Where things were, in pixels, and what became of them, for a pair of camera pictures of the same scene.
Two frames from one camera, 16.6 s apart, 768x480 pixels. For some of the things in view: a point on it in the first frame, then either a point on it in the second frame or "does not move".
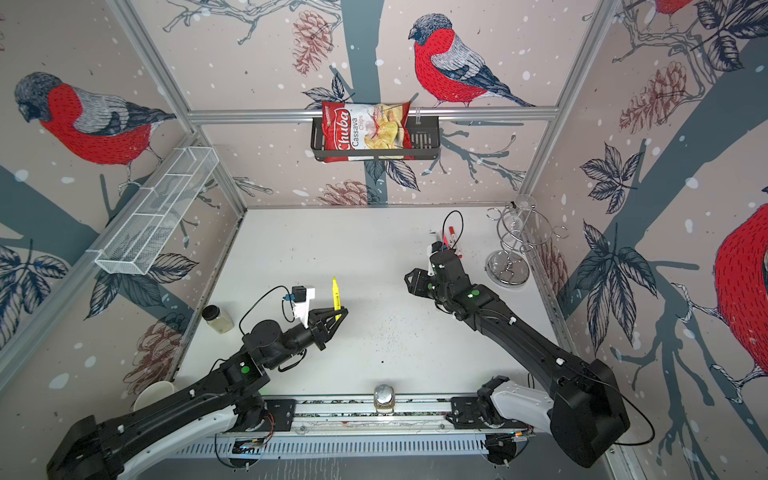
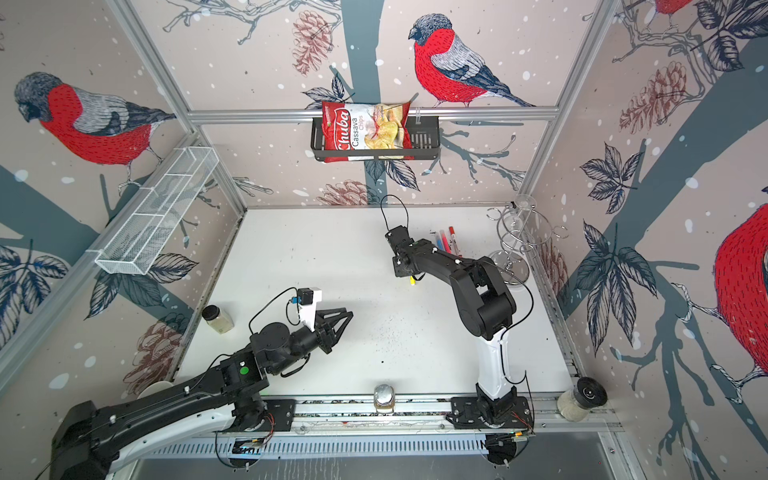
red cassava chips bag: [366, 127] does not move
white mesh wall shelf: [133, 244] does not move
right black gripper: [416, 287] to [397, 269]
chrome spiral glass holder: [520, 228] does not move
